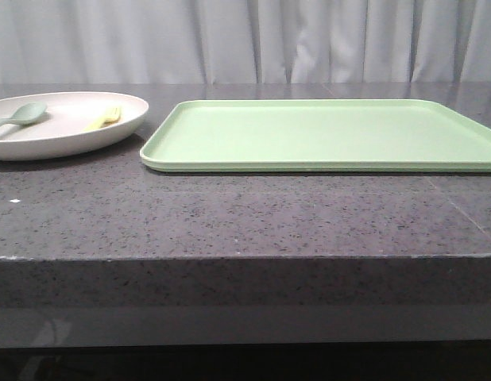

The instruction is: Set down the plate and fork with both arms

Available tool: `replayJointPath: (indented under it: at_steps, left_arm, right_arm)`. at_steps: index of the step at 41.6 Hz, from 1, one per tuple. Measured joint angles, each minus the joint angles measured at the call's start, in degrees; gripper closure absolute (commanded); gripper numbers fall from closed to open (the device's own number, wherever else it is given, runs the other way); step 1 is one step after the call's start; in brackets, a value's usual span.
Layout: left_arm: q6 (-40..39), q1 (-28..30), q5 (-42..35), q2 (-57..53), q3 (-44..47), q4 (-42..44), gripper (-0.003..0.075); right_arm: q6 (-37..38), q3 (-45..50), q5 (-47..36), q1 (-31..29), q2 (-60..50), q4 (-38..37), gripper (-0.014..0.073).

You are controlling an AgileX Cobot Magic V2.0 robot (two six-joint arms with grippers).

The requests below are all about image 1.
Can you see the pale green plastic spoon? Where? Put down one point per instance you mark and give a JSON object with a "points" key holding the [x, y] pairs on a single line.
{"points": [[25, 115]]}

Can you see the light green rectangular tray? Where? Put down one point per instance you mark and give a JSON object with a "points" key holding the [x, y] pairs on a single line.
{"points": [[347, 135]]}

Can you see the yellow plastic fork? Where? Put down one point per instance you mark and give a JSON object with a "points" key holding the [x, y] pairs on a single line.
{"points": [[109, 116]]}

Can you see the white round plate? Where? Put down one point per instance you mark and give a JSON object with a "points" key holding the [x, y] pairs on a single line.
{"points": [[61, 130]]}

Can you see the white pleated curtain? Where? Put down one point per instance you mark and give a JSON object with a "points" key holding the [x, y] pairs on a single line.
{"points": [[211, 42]]}

